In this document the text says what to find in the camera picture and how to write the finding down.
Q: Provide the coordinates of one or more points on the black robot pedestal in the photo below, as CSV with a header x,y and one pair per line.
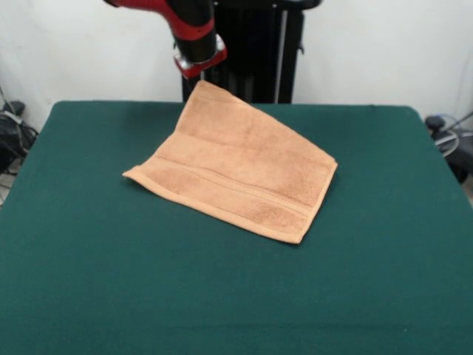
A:
x,y
258,55

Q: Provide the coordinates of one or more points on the dark green table cloth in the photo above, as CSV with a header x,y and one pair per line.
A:
x,y
148,277

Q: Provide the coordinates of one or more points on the tan terry towel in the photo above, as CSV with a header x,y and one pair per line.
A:
x,y
236,170

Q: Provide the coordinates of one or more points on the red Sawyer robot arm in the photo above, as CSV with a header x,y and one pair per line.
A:
x,y
184,22

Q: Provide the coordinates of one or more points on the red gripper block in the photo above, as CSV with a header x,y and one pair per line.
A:
x,y
201,66

